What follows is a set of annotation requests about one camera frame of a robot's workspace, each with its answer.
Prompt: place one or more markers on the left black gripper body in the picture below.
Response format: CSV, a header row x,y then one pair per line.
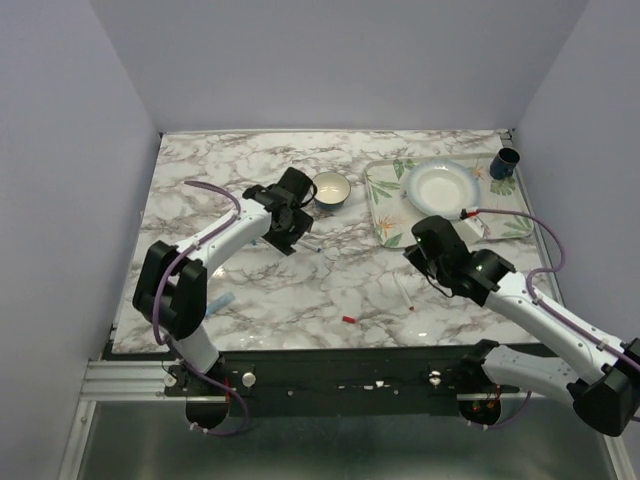
x,y
282,238

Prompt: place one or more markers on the white pen blue tip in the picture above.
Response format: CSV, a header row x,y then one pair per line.
x,y
309,246

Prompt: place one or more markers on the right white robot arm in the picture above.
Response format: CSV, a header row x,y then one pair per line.
x,y
595,372

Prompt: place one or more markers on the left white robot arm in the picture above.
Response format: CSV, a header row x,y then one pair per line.
x,y
172,288

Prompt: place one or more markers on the white pen red tip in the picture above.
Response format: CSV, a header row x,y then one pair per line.
x,y
403,292

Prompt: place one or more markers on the teal bowl cream inside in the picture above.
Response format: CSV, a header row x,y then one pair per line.
x,y
333,189

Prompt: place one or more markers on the white plate blue rim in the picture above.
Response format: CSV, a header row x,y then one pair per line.
x,y
442,187

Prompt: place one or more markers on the floral leaf serving tray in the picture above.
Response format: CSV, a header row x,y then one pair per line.
x,y
393,214

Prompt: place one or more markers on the dark blue cup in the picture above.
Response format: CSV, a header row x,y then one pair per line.
x,y
504,163

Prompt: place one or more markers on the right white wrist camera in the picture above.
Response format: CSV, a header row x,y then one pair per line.
x,y
470,228

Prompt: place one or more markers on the aluminium rail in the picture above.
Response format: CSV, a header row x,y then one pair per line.
x,y
123,381

